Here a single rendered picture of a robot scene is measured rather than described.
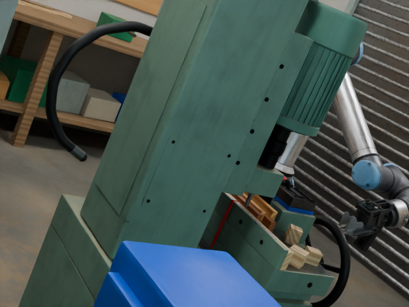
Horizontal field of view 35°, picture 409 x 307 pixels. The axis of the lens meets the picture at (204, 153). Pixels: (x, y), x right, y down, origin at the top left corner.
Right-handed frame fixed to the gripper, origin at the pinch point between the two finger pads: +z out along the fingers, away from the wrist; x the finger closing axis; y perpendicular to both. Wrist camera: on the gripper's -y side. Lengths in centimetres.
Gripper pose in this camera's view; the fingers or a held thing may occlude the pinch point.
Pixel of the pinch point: (337, 231)
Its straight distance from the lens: 205.8
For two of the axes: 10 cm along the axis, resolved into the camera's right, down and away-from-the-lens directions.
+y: 0.9, -9.0, -4.2
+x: 4.7, 4.1, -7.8
